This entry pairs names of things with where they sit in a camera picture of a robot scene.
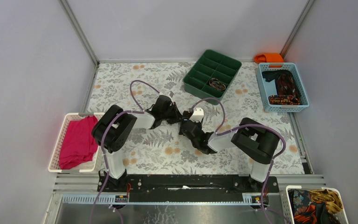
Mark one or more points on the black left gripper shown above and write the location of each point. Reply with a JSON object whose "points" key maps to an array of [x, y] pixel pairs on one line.
{"points": [[169, 112]]}

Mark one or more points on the orange cloth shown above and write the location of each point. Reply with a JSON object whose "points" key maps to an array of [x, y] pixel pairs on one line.
{"points": [[268, 58]]}

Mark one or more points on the green compartment organizer tray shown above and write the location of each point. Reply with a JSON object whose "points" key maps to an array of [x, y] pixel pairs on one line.
{"points": [[211, 64]]}

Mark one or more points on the light blue perforated basket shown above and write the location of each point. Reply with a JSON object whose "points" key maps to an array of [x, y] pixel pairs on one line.
{"points": [[268, 88]]}

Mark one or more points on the white basket bottom right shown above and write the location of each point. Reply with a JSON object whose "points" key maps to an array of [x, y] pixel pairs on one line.
{"points": [[286, 207]]}

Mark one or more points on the ties in blue basket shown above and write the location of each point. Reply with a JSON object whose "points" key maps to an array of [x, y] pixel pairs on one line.
{"points": [[286, 89]]}

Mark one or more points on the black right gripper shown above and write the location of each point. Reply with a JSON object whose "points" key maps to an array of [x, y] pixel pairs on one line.
{"points": [[199, 124]]}

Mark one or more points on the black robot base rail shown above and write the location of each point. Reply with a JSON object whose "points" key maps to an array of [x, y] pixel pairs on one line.
{"points": [[186, 188]]}

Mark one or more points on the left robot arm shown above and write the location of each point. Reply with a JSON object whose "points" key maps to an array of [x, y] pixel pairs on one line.
{"points": [[114, 127]]}

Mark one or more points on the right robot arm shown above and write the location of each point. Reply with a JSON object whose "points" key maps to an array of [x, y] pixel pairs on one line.
{"points": [[260, 143]]}

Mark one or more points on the white perforated basket left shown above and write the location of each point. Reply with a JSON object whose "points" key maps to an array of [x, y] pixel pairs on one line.
{"points": [[92, 166]]}

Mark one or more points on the magenta cloth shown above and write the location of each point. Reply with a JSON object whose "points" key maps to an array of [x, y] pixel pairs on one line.
{"points": [[78, 145]]}

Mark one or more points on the rolled patterned tie in tray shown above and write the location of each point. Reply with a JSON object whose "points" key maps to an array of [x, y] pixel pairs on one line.
{"points": [[217, 84]]}

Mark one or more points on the colourful ties in white basket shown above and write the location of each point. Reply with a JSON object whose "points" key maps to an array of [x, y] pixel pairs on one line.
{"points": [[317, 206]]}

